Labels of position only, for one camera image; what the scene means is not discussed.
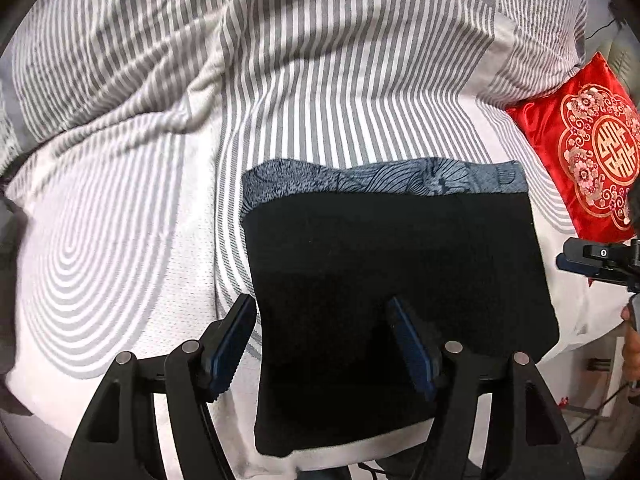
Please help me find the black garment blue patterned band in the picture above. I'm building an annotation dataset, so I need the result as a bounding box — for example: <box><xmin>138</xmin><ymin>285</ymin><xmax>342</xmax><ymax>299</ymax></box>
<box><xmin>240</xmin><ymin>158</ymin><xmax>560</xmax><ymax>457</ymax></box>

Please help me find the grey white striped duvet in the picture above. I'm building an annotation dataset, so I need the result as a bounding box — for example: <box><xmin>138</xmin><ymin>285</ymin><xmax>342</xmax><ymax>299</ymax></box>
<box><xmin>0</xmin><ymin>0</ymin><xmax>632</xmax><ymax>480</ymax></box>

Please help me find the person's right hand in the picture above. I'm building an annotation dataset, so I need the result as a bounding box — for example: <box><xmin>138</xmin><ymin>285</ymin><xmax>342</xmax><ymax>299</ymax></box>
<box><xmin>620</xmin><ymin>307</ymin><xmax>640</xmax><ymax>382</ymax></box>

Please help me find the red embroidered cushion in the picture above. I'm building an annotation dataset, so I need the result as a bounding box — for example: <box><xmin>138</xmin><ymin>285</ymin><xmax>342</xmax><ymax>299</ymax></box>
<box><xmin>506</xmin><ymin>53</ymin><xmax>639</xmax><ymax>244</ymax></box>

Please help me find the black cable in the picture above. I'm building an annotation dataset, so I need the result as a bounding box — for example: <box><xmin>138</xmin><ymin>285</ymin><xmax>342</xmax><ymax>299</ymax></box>
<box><xmin>569</xmin><ymin>381</ymin><xmax>632</xmax><ymax>436</ymax></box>

